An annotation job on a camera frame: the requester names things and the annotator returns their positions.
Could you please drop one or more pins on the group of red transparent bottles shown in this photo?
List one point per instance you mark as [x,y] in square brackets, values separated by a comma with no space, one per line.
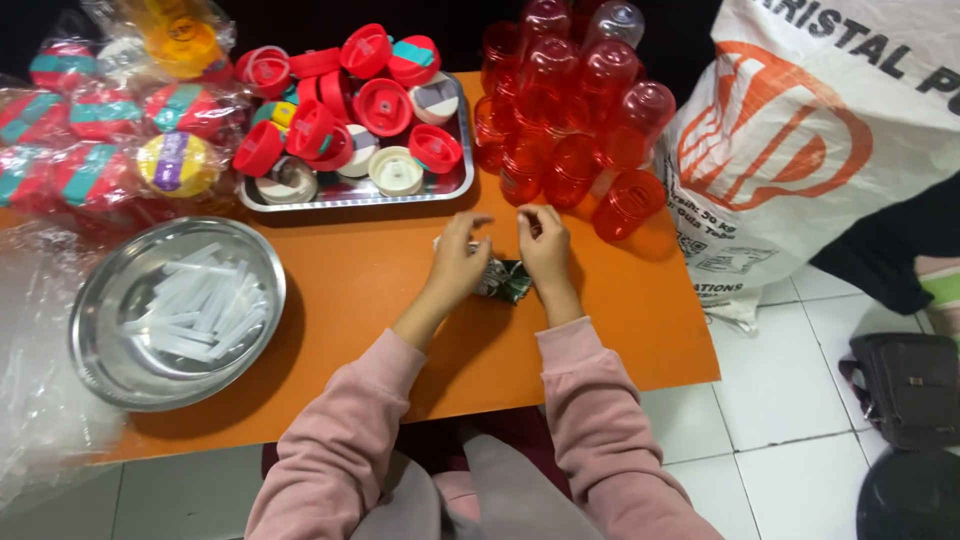
[559,112]

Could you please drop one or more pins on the heap of clear plastic bags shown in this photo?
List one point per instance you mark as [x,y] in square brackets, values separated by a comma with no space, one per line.
[37,375]

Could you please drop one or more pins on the pile of white plastic straws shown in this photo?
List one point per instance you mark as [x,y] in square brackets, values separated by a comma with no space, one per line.
[199,307]

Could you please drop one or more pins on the green white foil packet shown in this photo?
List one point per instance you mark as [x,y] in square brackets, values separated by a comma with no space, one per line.
[508,281]

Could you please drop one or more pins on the person's left hand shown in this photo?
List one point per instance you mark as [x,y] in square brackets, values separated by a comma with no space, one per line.
[459,262]

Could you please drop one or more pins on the black round object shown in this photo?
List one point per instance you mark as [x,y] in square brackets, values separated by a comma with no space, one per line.
[915,499]

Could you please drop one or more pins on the clear transparent bottle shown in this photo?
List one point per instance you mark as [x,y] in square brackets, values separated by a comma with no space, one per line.
[616,22]

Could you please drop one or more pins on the person's left fingers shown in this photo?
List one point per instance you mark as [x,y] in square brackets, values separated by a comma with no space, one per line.
[471,223]

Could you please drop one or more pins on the white woven sack orange print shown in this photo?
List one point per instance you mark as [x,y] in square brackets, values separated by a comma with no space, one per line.
[787,135]

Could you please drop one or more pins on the person's right fingers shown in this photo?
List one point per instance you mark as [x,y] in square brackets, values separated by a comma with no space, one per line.
[534,221]

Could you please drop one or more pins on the pink green cloth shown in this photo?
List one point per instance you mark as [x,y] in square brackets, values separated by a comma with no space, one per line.
[943,296]

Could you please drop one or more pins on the rectangular steel tray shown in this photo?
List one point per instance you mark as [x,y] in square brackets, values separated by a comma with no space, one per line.
[360,196]

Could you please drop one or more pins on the person's right hand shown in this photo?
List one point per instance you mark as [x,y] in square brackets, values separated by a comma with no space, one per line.
[547,255]

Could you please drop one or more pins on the pile of red white lids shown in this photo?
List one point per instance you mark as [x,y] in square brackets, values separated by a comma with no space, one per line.
[379,105]

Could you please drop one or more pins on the round steel bowl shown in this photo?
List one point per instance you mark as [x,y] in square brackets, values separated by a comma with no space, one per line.
[112,337]

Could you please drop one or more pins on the person's grey clothing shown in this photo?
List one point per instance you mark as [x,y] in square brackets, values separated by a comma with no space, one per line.
[517,495]

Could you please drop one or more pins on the black cloth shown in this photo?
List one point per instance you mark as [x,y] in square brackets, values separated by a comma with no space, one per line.
[892,247]

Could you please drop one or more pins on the heap of plastic-wrapped bottles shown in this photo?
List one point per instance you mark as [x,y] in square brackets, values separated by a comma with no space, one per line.
[97,142]

